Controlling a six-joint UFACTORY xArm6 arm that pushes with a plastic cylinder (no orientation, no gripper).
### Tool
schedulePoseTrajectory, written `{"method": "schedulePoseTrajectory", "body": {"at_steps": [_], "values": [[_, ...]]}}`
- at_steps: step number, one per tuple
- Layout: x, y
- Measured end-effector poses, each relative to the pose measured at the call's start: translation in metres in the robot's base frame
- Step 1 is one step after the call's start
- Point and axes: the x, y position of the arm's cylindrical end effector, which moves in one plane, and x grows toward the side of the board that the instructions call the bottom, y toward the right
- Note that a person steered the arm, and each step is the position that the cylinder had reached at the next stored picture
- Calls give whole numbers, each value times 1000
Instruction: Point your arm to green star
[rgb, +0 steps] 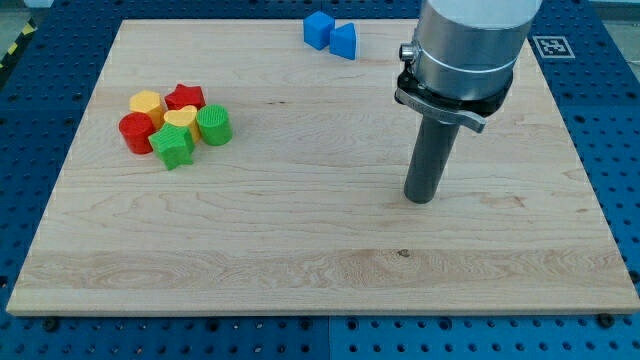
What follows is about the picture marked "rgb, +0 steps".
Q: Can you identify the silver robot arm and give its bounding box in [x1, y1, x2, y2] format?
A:
[395, 0, 541, 133]

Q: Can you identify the dark grey cylindrical pointer tool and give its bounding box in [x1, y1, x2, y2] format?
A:
[404, 116, 459, 204]

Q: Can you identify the white fiducial marker tag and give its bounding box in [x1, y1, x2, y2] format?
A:
[533, 35, 575, 59]

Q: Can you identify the blue triangular block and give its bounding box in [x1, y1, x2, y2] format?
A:
[329, 23, 357, 60]

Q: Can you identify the yellow hexagon block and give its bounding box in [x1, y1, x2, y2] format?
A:
[129, 90, 165, 130]

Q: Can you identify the green cylinder block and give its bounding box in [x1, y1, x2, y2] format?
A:
[196, 104, 233, 146]

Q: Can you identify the yellow heart block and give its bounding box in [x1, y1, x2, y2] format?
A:
[163, 105, 201, 143]

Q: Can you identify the red star block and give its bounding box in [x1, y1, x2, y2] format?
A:
[164, 83, 206, 110]

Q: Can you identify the red cylinder block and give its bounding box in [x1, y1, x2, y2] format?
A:
[118, 112, 155, 154]

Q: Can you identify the blue cube block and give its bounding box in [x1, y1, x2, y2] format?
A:
[303, 11, 335, 50]

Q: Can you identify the green star block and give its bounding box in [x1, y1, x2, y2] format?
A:
[148, 123, 195, 170]

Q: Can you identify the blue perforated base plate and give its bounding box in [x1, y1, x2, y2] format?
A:
[1, 1, 639, 359]

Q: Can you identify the light wooden board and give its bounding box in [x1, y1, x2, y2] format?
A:
[7, 20, 639, 317]

